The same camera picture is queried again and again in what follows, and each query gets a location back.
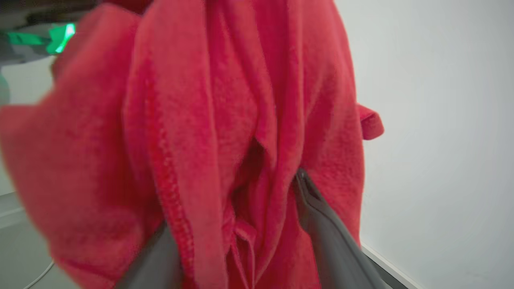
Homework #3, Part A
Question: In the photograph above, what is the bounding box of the red fleece garment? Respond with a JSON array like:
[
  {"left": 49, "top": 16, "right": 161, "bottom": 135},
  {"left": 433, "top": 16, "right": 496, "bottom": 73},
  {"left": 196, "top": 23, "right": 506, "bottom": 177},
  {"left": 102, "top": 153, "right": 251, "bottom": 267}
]
[{"left": 0, "top": 0, "right": 385, "bottom": 289}]

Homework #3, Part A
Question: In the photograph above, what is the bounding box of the thin white floor cable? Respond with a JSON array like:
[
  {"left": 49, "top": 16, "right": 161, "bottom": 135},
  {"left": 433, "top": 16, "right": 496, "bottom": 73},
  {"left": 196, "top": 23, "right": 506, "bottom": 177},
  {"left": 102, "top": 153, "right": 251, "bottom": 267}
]
[{"left": 23, "top": 260, "right": 55, "bottom": 289}]

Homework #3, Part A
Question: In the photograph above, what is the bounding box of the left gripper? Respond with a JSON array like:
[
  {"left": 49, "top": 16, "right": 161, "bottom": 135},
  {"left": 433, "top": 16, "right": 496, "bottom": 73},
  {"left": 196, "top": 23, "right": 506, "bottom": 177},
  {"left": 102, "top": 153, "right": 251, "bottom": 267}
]
[{"left": 0, "top": 8, "right": 78, "bottom": 65}]

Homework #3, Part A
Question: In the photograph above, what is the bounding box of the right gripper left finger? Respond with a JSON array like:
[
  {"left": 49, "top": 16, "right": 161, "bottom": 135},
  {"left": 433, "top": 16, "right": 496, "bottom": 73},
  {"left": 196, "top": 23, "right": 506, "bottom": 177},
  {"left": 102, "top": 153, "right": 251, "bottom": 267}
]
[{"left": 114, "top": 222, "right": 186, "bottom": 289}]

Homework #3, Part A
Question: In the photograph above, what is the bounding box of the white wall baseboard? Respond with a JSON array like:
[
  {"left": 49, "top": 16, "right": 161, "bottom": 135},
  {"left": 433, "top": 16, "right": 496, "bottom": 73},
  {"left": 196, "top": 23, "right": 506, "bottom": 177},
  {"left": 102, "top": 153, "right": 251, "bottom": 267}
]
[{"left": 361, "top": 242, "right": 424, "bottom": 289}]

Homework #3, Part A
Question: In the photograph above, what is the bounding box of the black floor edge strip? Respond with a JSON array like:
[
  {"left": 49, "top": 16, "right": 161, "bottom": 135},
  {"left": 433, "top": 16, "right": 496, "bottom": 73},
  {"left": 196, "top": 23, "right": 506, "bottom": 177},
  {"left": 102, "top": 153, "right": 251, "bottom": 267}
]
[{"left": 361, "top": 247, "right": 410, "bottom": 289}]

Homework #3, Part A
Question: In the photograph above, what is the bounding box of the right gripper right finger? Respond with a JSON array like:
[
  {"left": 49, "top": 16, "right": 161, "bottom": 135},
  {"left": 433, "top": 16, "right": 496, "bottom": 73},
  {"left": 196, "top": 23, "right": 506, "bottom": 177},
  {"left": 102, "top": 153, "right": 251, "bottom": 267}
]
[{"left": 294, "top": 169, "right": 393, "bottom": 289}]

